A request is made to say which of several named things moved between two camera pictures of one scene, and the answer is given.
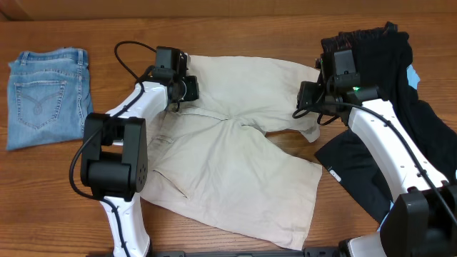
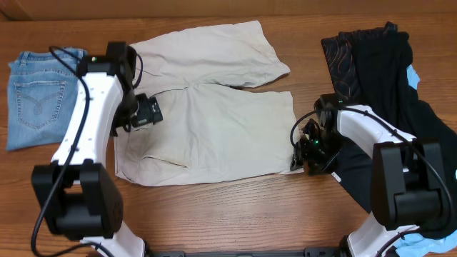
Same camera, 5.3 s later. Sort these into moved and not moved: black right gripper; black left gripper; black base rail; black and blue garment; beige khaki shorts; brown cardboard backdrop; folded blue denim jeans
Moved: black right gripper; beige khaki shorts; black left gripper
Not moved: black base rail; black and blue garment; folded blue denim jeans; brown cardboard backdrop
